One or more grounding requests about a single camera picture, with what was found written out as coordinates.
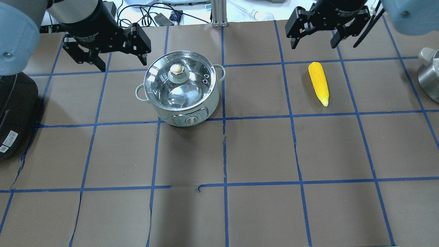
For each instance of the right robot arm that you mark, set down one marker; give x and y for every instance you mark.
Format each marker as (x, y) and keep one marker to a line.
(409, 17)

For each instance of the aluminium frame post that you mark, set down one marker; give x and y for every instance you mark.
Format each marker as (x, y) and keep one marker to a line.
(218, 13)

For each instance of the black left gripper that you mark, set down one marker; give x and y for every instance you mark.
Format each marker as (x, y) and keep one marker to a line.
(90, 26)

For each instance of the black appliance at edge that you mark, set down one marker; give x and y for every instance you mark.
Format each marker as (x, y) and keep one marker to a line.
(18, 98)

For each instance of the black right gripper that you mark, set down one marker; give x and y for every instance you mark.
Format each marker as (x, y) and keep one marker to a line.
(339, 11)

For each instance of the black power adapter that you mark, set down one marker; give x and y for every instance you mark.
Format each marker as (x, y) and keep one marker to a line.
(162, 20)

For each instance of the stainless steel kettle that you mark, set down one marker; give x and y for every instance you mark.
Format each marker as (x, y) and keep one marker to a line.
(428, 73)

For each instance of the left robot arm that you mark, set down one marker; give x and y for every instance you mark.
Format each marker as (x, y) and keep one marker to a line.
(20, 22)

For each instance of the yellow corn cob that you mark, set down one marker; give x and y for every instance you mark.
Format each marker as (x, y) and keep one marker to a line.
(319, 82)

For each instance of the glass pot lid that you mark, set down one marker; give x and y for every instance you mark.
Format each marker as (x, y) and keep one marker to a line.
(181, 80)

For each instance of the white electric cooking pot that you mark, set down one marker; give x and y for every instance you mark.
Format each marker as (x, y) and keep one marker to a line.
(191, 117)

